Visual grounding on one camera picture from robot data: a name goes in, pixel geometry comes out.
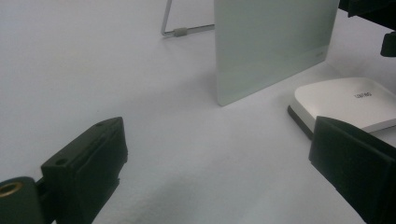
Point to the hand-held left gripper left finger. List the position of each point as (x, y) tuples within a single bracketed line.
[(84, 168)]

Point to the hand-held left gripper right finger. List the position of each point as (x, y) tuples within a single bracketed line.
[(351, 161)]

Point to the white computer mouse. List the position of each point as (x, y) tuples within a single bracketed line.
[(342, 99)]

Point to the frosted glass writing board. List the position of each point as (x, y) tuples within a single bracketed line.
[(271, 43)]

